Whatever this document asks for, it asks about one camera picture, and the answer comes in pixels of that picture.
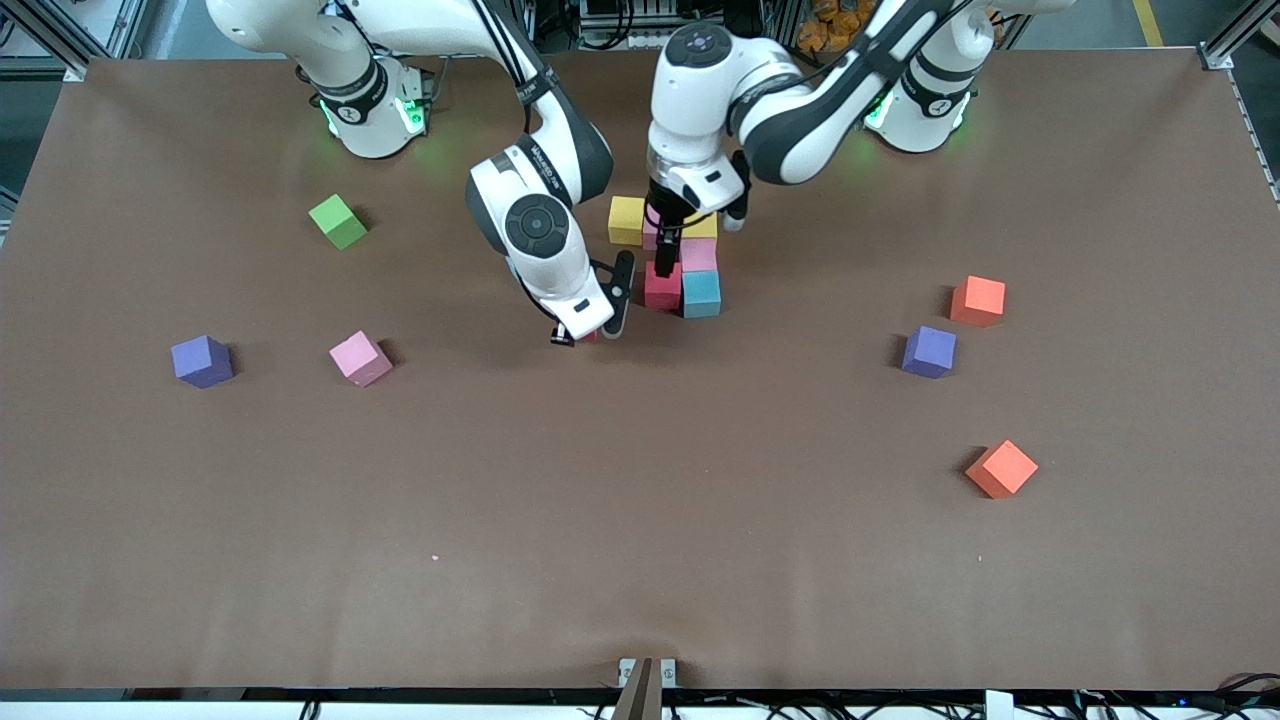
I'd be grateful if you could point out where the aluminium side rail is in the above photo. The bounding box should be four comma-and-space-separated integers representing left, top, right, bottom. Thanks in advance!
1225, 70, 1280, 206

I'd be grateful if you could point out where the purple foam cube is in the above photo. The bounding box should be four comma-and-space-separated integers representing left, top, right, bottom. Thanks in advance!
902, 325, 958, 380
171, 335, 235, 390

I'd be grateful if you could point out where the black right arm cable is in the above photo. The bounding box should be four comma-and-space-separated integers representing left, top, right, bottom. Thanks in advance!
475, 0, 623, 323

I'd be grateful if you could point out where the blue foam cube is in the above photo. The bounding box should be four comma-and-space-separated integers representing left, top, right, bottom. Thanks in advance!
682, 270, 723, 320

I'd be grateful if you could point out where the orange foam cube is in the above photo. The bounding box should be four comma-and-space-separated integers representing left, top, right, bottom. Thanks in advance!
949, 275, 1007, 328
965, 439, 1040, 500

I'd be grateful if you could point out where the aluminium frame post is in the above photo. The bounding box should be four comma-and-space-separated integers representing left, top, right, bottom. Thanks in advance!
1200, 0, 1280, 71
0, 0, 111, 81

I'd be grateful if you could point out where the green foam cube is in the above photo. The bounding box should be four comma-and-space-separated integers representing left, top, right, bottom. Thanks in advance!
308, 193, 369, 251

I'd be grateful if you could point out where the pile of orange objects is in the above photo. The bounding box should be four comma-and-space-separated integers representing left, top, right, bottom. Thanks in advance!
797, 0, 886, 53

